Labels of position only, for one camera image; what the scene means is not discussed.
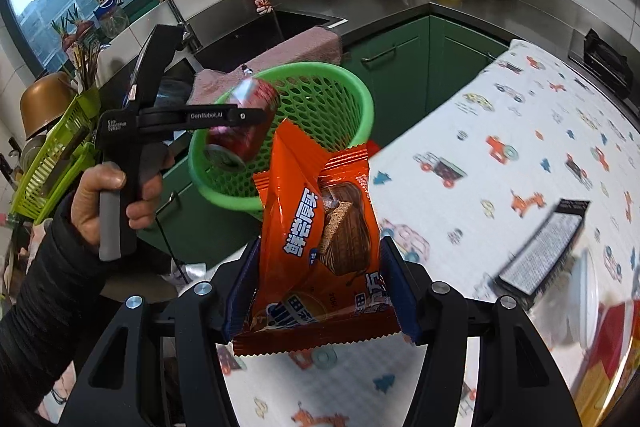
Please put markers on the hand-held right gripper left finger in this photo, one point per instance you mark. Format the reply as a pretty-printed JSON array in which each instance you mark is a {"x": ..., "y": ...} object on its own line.
[{"x": 245, "y": 287}]

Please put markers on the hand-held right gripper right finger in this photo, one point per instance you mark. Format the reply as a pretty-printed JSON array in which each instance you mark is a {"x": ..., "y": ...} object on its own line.
[{"x": 395, "y": 287}]

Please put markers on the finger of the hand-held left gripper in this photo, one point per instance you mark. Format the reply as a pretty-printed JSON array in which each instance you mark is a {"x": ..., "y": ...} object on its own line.
[{"x": 210, "y": 116}]

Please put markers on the red soda can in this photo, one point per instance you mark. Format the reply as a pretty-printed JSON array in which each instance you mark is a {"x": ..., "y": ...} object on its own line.
[{"x": 245, "y": 146}]

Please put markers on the orange wafer snack packet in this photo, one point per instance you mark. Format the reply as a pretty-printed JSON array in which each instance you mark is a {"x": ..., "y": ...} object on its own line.
[{"x": 300, "y": 227}]

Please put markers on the green mesh plastic basket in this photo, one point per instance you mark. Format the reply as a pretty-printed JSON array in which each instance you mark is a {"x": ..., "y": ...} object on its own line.
[{"x": 320, "y": 107}]

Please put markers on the person's left forearm black sleeve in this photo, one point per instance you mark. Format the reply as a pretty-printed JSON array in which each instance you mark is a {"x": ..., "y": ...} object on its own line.
[{"x": 40, "y": 297}]

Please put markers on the person's left hand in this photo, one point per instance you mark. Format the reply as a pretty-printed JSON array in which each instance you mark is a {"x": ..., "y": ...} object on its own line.
[{"x": 92, "y": 187}]

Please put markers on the white plastic bag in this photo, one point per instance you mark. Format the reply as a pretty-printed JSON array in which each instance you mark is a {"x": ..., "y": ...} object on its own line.
[{"x": 187, "y": 274}]

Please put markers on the glass jar blue lid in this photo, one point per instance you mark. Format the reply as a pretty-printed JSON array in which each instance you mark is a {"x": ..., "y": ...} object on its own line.
[{"x": 112, "y": 19}]

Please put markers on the chrome curved faucet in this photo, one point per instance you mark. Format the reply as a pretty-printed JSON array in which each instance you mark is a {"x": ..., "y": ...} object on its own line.
[{"x": 175, "y": 9}]

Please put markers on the brass bowl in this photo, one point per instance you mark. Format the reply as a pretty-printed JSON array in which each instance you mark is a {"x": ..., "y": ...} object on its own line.
[{"x": 45, "y": 104}]

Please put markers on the pink towel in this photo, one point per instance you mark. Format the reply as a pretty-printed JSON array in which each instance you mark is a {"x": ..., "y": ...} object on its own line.
[{"x": 300, "y": 48}]

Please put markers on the red and white scrubber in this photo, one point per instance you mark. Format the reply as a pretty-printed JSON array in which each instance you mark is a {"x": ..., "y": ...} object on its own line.
[{"x": 263, "y": 4}]

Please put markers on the black kitchen sink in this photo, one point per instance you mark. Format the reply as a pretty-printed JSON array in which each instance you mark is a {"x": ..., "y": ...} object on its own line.
[{"x": 292, "y": 23}]

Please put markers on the green plastic dish rack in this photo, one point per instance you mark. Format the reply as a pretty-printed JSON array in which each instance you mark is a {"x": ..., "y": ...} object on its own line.
[{"x": 55, "y": 162}]

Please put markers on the black printed carton box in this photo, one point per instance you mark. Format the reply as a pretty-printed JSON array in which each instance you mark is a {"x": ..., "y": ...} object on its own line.
[{"x": 542, "y": 247}]

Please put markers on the green cabinet door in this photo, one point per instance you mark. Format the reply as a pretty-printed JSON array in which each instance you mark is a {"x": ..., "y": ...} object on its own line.
[
  {"x": 470, "y": 62},
  {"x": 387, "y": 77}
]

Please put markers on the white vehicle print tablecloth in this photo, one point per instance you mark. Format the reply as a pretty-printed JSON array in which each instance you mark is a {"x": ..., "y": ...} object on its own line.
[{"x": 500, "y": 132}]

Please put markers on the red and white container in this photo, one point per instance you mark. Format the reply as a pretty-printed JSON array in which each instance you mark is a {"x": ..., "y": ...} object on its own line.
[{"x": 615, "y": 347}]

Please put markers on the black gas stove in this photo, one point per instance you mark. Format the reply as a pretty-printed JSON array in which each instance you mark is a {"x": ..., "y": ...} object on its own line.
[{"x": 607, "y": 59}]

